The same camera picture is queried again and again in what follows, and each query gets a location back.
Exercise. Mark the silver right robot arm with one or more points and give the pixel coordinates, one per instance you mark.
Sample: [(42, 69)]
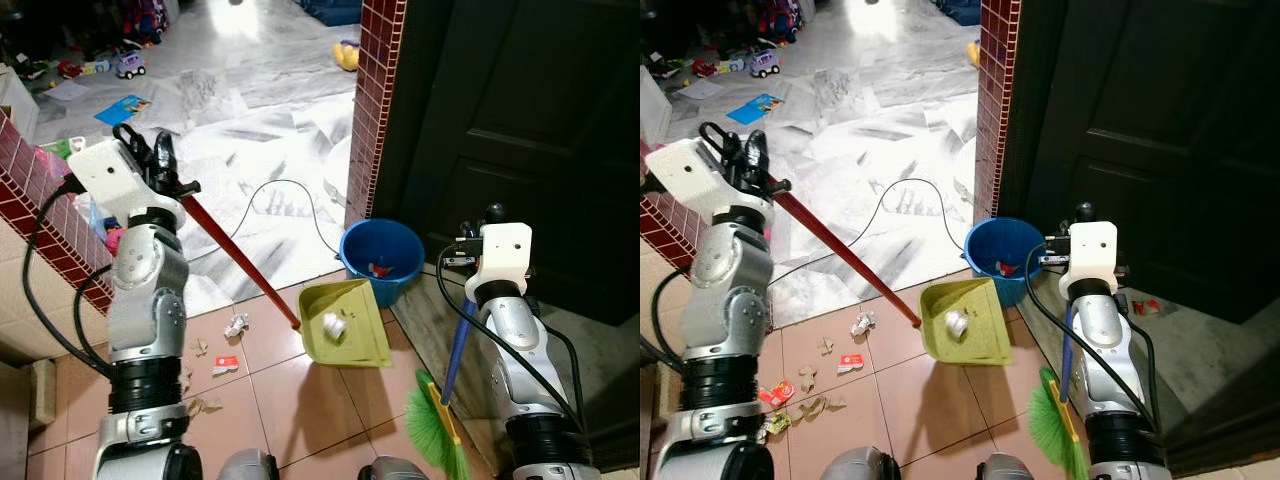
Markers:
[(1100, 335), (520, 340)]

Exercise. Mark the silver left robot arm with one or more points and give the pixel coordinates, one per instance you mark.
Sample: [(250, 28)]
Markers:
[(145, 290), (725, 290)]

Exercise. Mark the blue picture book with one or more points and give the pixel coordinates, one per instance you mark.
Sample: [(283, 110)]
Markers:
[(123, 108), (755, 107)]

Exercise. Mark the red scrap inside bucket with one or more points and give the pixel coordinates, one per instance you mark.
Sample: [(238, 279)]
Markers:
[(1006, 268), (381, 268)]

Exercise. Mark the white paper sheet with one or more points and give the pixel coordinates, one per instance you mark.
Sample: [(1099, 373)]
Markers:
[(65, 91), (700, 90)]

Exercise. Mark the blue plastic bucket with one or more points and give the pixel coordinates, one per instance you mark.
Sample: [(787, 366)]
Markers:
[(398, 245), (990, 240)]

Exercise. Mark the red toy car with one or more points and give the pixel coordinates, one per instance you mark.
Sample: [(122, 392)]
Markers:
[(70, 69), (703, 69)]

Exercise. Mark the purple white toy car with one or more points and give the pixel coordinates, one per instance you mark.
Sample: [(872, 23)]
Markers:
[(130, 65), (765, 64)]

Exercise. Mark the white storage box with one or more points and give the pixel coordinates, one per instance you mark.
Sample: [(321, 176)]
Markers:
[(653, 105)]

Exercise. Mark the red scrap by door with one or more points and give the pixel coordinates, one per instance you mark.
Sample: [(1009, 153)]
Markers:
[(1146, 306)]

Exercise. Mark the crumpled white paper ball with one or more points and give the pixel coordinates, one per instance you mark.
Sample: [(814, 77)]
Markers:
[(335, 325), (957, 322)]

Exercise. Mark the colourful toy pile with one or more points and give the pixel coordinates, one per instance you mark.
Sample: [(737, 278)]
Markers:
[(145, 20), (780, 18)]

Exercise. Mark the dark wooden door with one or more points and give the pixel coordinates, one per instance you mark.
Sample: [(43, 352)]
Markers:
[(520, 120), (1150, 120)]

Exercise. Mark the crumpled silver white wrapper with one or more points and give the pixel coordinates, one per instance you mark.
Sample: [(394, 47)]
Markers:
[(237, 325), (862, 323)]

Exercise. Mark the small brown paper scrap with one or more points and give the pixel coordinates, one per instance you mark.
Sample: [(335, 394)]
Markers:
[(200, 347), (825, 346)]

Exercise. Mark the red and white wrapper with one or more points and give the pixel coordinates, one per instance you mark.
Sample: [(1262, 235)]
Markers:
[(850, 362), (225, 365)]

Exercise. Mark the yellow toy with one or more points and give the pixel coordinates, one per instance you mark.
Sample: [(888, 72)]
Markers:
[(973, 53), (347, 56)]

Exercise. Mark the crumpled red snack wrapper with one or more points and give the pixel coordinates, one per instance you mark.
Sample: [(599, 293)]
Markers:
[(776, 393)]

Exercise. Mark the large brown paper scrap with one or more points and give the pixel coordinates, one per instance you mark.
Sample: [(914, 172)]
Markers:
[(205, 405), (815, 405)]

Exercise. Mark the grey robot right leg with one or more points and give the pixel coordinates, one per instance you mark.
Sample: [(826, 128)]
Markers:
[(1002, 468), (392, 470)]

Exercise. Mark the grey robot leg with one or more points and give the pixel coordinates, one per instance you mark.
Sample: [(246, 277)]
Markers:
[(392, 470), (860, 465), (1002, 468), (248, 467)]

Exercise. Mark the colourful crumpled wrapper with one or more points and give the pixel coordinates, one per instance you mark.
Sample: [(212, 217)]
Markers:
[(772, 428)]

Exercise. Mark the grey robot left leg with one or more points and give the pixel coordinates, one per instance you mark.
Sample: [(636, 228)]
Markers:
[(248, 467), (860, 465)]

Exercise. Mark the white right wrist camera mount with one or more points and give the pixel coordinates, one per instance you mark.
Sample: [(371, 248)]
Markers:
[(1092, 255), (505, 255)]

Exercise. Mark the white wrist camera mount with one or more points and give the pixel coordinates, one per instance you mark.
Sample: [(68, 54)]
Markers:
[(685, 175), (505, 255), (105, 175), (1092, 255)]

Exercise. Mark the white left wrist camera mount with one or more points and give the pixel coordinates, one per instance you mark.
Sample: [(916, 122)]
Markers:
[(105, 175), (685, 175)]

